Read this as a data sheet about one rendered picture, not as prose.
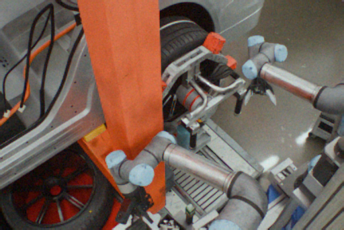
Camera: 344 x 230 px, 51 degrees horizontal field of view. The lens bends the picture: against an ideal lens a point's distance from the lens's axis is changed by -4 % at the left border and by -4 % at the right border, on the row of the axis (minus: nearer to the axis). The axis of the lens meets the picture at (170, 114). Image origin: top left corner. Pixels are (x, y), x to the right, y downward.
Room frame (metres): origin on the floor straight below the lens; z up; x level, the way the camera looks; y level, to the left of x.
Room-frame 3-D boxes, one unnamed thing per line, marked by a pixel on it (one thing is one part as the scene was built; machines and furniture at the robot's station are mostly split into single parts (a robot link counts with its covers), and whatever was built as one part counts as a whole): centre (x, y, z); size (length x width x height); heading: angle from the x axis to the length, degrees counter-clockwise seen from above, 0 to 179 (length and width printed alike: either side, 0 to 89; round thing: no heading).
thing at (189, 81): (1.17, -0.10, 1.03); 0.19 x 0.18 x 0.11; 40
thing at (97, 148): (1.08, 0.35, 0.69); 0.52 x 0.17 x 0.35; 40
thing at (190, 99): (1.28, -0.15, 0.85); 0.21 x 0.14 x 0.14; 40
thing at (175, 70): (1.33, -0.10, 0.85); 0.54 x 0.07 x 0.54; 130
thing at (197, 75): (1.30, -0.25, 1.03); 0.19 x 0.18 x 0.11; 40
